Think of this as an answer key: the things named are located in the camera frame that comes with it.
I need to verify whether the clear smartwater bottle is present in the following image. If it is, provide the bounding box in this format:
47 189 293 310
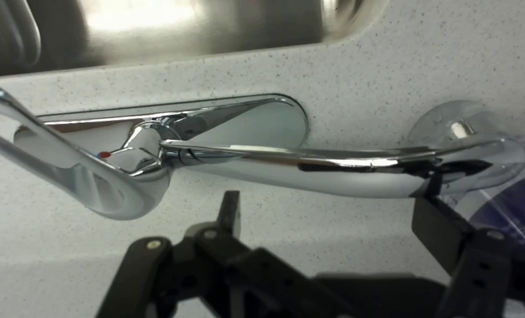
406 101 525 246

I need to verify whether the stainless steel sink basin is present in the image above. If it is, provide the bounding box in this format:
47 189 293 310
0 0 390 76

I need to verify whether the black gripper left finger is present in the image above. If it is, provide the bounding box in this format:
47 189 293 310
95 191 309 318

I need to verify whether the chrome sink faucet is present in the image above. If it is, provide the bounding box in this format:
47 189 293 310
0 87 525 221

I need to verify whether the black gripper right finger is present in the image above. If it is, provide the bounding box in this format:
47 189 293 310
411 179 525 318

